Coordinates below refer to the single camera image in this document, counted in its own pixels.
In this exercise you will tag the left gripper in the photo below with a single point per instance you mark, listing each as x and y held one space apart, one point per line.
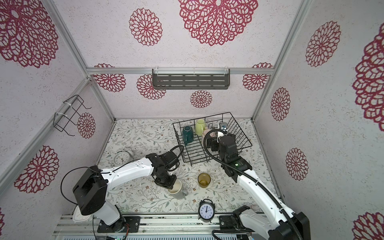
169 185

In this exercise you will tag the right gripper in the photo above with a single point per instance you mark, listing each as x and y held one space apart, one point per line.
215 144

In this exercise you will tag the pink iridescent mug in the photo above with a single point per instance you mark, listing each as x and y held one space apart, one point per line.
206 134

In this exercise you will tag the cream grey-handled mug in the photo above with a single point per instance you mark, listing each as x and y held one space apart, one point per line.
178 191

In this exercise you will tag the light green mug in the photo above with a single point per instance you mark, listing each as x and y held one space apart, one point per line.
200 126

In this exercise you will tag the dark green mug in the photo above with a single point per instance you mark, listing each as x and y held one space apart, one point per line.
188 135

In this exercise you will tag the amber glass cup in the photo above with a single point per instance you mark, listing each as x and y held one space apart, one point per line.
204 180

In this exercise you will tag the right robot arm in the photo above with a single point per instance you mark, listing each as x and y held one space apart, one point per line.
279 221

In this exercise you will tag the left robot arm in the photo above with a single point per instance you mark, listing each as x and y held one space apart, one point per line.
91 189

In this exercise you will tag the black alarm clock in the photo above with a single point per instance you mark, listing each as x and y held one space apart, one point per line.
206 210

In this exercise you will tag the white square clock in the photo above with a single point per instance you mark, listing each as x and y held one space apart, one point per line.
79 218

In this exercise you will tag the round white wall clock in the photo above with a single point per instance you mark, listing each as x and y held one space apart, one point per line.
123 157

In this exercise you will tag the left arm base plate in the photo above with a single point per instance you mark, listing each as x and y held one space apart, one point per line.
130 224

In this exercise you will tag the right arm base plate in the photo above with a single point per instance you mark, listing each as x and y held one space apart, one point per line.
230 223

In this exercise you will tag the grey wall shelf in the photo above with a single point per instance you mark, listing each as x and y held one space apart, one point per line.
191 80

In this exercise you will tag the black wire wall holder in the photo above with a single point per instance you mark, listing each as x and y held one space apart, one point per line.
62 119

